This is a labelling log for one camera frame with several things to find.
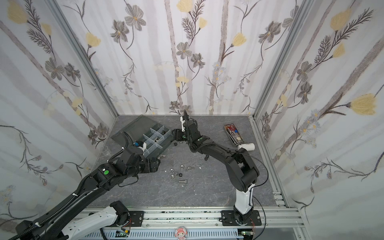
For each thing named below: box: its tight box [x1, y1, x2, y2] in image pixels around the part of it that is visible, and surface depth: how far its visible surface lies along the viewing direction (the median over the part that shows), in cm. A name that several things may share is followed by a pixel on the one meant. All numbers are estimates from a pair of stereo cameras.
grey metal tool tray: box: [224, 123, 245, 146], surface depth 110 cm
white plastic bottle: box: [237, 143, 255, 151], surface depth 100 cm
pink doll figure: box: [175, 226, 188, 240], surface depth 69 cm
